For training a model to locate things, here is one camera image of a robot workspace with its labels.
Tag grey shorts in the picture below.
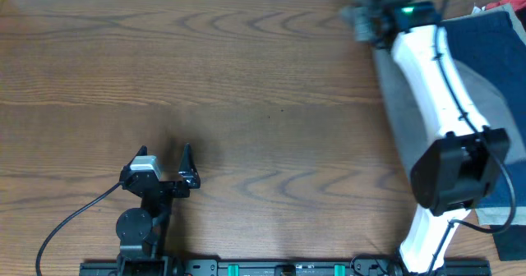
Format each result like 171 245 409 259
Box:
371 48 526 186

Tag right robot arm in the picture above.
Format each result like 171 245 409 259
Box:
352 0 510 275

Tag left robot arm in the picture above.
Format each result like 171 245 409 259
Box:
116 144 201 275

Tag white garment tag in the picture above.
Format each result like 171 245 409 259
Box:
471 6 486 15

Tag navy blue shorts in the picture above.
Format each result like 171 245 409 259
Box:
443 11 525 207

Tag red garment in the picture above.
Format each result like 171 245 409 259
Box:
485 0 526 12

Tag black folded garment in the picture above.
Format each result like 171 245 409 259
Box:
493 225 526 261

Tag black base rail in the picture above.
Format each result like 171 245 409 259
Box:
79 257 492 276

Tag black left camera cable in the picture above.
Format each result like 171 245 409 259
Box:
35 181 123 276

